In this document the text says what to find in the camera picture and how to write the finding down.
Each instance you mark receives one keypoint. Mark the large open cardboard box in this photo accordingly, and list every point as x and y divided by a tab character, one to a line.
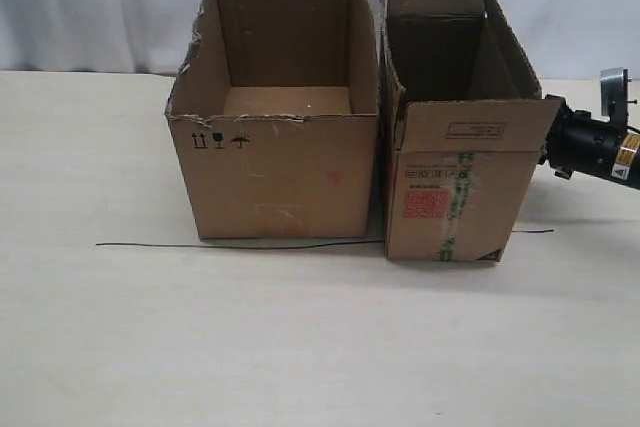
274	118

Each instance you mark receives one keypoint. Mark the narrow taped cardboard box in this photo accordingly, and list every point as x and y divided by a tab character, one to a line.
463	125

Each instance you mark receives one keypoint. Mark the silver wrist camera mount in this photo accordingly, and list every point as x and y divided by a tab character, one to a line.
614	83

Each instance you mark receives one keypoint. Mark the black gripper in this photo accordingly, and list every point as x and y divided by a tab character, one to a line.
576	142

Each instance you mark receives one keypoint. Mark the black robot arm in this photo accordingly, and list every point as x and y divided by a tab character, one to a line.
625	170

